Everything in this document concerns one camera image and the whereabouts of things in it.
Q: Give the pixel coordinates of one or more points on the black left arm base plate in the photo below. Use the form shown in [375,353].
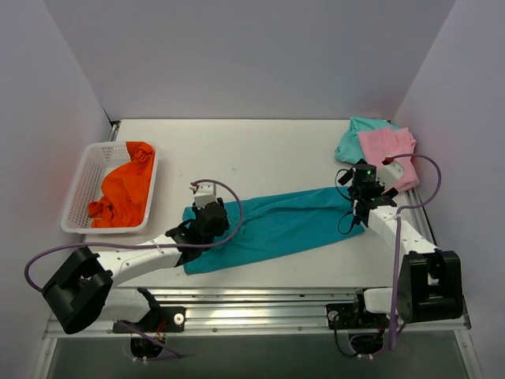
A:
[175,317]

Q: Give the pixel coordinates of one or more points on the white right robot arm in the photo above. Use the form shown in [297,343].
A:
[427,281]

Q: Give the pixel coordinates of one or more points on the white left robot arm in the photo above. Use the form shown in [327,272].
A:
[85,288]

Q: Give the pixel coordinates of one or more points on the orange t-shirt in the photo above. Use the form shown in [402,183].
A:
[125,190]

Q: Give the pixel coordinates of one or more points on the pink folded t-shirt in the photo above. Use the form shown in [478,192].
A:
[379,144]

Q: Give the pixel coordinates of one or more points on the mint green folded t-shirt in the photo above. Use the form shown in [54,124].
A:
[348,150]

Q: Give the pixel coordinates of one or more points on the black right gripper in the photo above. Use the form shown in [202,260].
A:
[353,176]

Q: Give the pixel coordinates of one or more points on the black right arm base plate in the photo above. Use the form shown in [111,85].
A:
[346,315]

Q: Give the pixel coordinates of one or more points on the white plastic basket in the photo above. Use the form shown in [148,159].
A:
[96,163]

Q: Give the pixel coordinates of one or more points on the teal blue t-shirt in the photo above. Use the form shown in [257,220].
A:
[279,225]

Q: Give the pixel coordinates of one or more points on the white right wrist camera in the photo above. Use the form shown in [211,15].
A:
[389,175]

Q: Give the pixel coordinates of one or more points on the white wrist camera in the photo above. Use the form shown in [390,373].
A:
[389,175]
[203,194]

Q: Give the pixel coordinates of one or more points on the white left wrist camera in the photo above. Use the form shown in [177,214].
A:
[203,194]

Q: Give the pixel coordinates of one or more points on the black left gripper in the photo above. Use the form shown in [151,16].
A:
[215,213]

